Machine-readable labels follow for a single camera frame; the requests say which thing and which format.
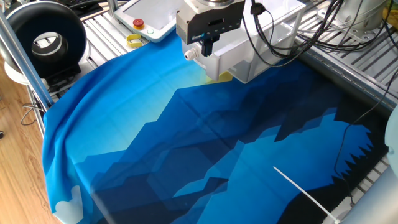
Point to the yellow plastic wedge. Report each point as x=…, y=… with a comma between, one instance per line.
x=392, y=15

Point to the white plastic drawer cabinet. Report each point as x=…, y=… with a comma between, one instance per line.
x=280, y=18

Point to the aluminium wrist flange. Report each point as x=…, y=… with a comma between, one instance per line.
x=214, y=2

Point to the grey Schunk gripper body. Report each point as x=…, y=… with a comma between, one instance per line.
x=214, y=26

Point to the aluminium pole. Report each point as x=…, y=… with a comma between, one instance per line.
x=28, y=65

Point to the grey teach pendant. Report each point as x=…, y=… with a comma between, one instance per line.
x=155, y=15

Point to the white plastic drawer with knob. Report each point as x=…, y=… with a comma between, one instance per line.
x=233, y=49

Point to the blue mountain print cloth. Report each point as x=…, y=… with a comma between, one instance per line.
x=140, y=109

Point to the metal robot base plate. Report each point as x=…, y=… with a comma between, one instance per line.
x=329, y=12

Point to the yellow U-shaped clip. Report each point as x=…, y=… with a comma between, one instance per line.
x=132, y=43

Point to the black flat device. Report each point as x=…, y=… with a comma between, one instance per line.
x=81, y=6

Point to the aluminium rail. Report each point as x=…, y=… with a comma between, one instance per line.
x=342, y=77

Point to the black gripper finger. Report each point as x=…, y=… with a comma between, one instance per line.
x=205, y=46
x=213, y=45

